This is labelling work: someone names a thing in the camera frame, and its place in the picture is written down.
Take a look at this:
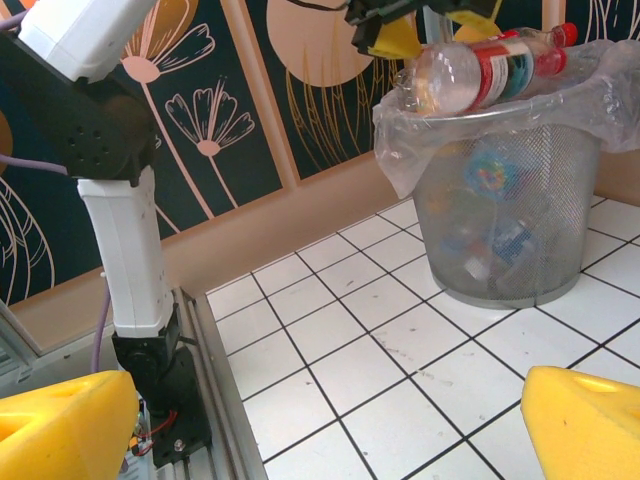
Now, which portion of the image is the grey mesh waste bin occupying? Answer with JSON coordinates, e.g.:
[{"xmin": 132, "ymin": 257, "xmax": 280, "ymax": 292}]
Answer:
[{"xmin": 399, "ymin": 97, "xmax": 603, "ymax": 310}]

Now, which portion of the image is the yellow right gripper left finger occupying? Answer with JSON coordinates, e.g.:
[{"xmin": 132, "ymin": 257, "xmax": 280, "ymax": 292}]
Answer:
[{"xmin": 0, "ymin": 369, "xmax": 147, "ymax": 480}]

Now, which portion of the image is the blue label clear bottle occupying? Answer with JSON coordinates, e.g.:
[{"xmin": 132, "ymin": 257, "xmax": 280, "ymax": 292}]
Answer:
[{"xmin": 492, "ymin": 219, "xmax": 544, "ymax": 266}]

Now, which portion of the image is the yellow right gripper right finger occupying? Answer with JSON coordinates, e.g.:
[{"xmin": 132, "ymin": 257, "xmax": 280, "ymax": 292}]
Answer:
[{"xmin": 519, "ymin": 364, "xmax": 640, "ymax": 480}]

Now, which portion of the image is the red label cola bottle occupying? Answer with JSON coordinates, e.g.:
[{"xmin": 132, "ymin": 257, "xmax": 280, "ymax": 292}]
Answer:
[{"xmin": 492, "ymin": 22, "xmax": 580, "ymax": 54}]

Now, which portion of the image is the clear plastic bin liner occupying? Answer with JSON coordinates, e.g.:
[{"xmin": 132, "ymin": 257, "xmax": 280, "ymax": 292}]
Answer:
[{"xmin": 372, "ymin": 38, "xmax": 640, "ymax": 200}]

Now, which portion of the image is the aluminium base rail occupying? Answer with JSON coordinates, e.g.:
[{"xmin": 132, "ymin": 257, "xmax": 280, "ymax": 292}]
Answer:
[{"xmin": 0, "ymin": 287, "xmax": 269, "ymax": 480}]

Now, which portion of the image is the bottle with colourful label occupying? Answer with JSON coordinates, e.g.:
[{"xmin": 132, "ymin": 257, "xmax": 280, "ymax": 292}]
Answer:
[{"xmin": 462, "ymin": 149, "xmax": 521, "ymax": 201}]

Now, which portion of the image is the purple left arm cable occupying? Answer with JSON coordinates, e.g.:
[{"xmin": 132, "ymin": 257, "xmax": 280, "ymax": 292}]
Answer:
[{"xmin": 0, "ymin": 9, "xmax": 112, "ymax": 374}]

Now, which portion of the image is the red label water bottle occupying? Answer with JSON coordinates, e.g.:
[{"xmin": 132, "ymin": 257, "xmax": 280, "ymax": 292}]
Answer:
[{"xmin": 394, "ymin": 38, "xmax": 570, "ymax": 119}]

